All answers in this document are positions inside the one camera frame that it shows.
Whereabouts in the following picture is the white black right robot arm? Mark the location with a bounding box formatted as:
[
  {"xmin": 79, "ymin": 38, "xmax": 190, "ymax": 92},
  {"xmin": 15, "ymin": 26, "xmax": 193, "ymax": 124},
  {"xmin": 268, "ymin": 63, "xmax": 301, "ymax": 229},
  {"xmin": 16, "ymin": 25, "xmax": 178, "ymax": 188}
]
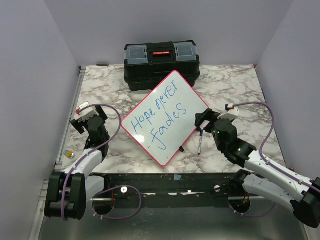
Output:
[{"xmin": 194, "ymin": 108, "xmax": 320, "ymax": 228}]

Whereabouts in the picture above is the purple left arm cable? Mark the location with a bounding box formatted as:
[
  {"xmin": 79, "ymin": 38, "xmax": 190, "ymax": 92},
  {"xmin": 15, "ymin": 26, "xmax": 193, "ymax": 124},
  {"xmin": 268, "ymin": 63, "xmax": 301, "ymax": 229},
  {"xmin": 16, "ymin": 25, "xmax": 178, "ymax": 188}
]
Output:
[{"xmin": 61, "ymin": 103, "xmax": 143, "ymax": 222}]

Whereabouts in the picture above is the pink-framed whiteboard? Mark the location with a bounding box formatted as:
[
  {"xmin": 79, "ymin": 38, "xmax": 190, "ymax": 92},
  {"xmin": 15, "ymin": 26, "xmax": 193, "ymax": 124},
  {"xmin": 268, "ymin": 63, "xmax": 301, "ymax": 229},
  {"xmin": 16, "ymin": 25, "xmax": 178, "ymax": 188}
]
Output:
[{"xmin": 121, "ymin": 70, "xmax": 209, "ymax": 166}]

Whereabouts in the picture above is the blue white marker pen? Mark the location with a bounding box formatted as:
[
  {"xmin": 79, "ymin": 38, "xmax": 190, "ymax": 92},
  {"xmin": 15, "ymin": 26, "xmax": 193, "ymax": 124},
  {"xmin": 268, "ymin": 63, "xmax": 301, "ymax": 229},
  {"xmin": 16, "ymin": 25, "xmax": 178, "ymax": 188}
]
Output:
[{"xmin": 197, "ymin": 129, "xmax": 204, "ymax": 156}]

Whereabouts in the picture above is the yellow grey small connector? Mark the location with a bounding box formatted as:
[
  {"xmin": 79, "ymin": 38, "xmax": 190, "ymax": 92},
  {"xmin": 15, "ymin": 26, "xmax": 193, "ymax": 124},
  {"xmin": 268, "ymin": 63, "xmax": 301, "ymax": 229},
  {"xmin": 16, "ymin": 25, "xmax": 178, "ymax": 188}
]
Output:
[{"xmin": 63, "ymin": 149, "xmax": 75, "ymax": 159}]

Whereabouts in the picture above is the black plastic toolbox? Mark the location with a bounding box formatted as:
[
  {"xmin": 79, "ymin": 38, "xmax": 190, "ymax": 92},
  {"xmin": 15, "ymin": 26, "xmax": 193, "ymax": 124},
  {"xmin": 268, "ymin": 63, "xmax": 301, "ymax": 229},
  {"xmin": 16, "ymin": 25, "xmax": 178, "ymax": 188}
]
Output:
[{"xmin": 124, "ymin": 40, "xmax": 201, "ymax": 92}]

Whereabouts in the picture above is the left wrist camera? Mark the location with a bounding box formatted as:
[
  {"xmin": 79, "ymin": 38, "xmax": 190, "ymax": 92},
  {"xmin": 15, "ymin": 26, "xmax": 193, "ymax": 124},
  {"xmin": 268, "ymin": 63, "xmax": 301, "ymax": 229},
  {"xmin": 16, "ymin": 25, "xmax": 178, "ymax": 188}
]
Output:
[{"xmin": 75, "ymin": 101, "xmax": 96, "ymax": 119}]

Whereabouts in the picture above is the black mounting rail base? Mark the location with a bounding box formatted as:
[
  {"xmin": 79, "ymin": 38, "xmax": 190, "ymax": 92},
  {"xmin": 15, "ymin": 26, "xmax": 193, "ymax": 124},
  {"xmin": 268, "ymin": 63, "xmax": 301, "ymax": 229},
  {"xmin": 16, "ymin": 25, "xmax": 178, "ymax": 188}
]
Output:
[{"xmin": 93, "ymin": 170, "xmax": 250, "ymax": 214}]

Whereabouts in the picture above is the aluminium frame rail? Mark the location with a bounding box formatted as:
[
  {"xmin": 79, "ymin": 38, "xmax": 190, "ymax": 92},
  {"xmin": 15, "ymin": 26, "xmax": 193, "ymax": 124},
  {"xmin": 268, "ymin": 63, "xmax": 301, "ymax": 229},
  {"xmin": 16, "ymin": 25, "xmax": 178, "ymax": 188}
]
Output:
[{"xmin": 53, "ymin": 66, "xmax": 87, "ymax": 171}]

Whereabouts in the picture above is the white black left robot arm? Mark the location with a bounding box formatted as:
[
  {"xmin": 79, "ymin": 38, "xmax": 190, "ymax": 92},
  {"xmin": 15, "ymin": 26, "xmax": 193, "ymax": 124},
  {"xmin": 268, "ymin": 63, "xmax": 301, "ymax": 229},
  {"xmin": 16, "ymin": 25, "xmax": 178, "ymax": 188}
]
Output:
[{"xmin": 44, "ymin": 101, "xmax": 111, "ymax": 220}]

